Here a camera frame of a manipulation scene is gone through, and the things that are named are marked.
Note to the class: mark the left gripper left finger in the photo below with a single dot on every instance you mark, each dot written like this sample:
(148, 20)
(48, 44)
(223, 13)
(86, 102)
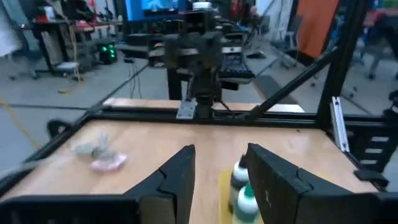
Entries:
(180, 174)

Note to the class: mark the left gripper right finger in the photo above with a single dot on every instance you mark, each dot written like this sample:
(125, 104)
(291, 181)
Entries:
(273, 186)

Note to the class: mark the large green food colouring bottle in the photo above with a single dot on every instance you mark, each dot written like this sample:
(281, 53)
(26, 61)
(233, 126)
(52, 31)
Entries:
(247, 203)

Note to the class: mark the large black food colouring bottle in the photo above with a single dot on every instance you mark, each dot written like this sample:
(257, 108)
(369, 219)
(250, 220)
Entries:
(240, 177)

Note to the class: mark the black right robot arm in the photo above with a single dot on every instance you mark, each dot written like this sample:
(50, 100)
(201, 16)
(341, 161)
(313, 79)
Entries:
(205, 93)

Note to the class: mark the blue lit screen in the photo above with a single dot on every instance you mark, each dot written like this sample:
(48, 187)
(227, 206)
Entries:
(155, 7)

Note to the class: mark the backlit black keyboard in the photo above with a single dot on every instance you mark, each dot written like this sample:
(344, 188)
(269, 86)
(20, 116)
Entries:
(236, 74)

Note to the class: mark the green-lit computer case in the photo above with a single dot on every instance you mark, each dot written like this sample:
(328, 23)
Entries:
(107, 53)

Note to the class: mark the crumpled clear plastic wrapper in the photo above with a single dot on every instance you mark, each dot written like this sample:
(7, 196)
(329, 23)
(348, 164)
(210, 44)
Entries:
(99, 154)

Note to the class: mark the orange panel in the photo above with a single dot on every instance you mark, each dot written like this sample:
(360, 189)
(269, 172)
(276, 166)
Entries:
(315, 28)

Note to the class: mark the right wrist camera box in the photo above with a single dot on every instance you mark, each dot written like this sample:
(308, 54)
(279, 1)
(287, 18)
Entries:
(199, 21)

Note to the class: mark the black metal table frame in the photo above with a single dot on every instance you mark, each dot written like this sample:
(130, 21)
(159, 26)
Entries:
(280, 119)

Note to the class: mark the silver aluminium bracket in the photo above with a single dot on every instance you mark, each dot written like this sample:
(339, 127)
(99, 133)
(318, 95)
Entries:
(339, 124)

